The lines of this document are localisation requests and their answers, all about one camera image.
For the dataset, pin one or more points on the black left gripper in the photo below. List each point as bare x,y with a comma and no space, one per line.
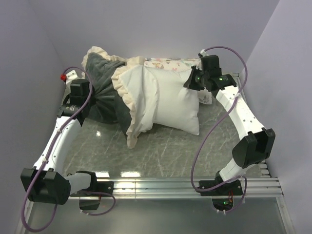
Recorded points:
92,100

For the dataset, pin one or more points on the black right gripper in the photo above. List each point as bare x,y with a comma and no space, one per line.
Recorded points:
191,83

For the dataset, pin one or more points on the grey quilted plush pillowcase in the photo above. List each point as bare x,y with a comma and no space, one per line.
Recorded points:
108,107

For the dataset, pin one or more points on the plain white pillow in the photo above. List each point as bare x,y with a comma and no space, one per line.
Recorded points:
177,106

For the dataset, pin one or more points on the white pillow with cream ruffle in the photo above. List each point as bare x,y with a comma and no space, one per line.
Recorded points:
139,92

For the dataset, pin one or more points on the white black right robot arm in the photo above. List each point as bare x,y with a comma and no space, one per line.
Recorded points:
226,89

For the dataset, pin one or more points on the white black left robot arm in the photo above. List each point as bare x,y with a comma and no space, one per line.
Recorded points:
44,182

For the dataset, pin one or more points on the animal print patterned pillow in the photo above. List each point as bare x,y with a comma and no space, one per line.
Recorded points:
180,65

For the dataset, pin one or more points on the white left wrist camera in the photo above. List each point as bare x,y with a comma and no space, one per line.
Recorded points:
70,76

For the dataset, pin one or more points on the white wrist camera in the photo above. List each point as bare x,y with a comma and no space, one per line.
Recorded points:
202,52
70,76

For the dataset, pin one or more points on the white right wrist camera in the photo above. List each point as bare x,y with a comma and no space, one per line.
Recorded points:
202,52

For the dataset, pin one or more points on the aluminium right side rail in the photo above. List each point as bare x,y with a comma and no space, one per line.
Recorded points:
255,141

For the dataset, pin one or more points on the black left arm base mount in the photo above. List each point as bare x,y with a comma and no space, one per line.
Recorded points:
97,190

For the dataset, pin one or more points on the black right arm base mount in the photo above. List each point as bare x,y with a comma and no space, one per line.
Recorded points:
228,197

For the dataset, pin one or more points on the aluminium front rail frame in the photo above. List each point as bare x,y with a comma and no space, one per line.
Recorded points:
166,206

